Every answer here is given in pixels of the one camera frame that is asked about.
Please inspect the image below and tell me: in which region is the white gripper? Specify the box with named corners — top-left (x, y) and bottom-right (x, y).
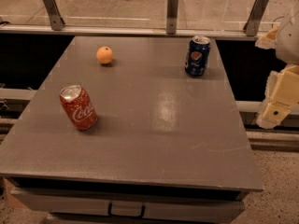
top-left (255, 1), bottom-right (299, 129)

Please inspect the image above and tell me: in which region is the red coke can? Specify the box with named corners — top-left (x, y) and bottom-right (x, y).
top-left (60, 85), bottom-right (97, 131)

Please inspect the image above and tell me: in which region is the blue pepsi can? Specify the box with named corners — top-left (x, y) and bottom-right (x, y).
top-left (185, 35), bottom-right (211, 77)

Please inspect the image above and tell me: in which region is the orange fruit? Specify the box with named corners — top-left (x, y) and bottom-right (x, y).
top-left (96, 47), bottom-right (113, 64)

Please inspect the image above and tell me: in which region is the grey cabinet drawer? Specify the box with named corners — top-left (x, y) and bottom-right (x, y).
top-left (11, 187), bottom-right (245, 224)

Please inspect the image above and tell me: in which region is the metal railing base rail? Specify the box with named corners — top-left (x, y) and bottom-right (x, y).
top-left (0, 23), bottom-right (263, 41)

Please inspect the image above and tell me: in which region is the right metal railing bracket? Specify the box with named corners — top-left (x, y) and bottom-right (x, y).
top-left (243, 0), bottom-right (269, 36)

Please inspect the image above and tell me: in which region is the metal railing bracket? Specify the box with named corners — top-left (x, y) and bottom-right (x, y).
top-left (166, 0), bottom-right (178, 35)
top-left (243, 0), bottom-right (269, 36)
top-left (42, 0), bottom-right (65, 31)

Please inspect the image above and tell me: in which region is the middle metal railing bracket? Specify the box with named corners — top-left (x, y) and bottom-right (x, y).
top-left (166, 0), bottom-right (178, 35)

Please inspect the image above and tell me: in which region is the black drawer handle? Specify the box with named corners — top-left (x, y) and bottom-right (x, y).
top-left (107, 202), bottom-right (146, 218)

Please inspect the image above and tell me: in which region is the left metal railing bracket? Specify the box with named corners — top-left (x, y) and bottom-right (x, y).
top-left (42, 0), bottom-right (65, 31)

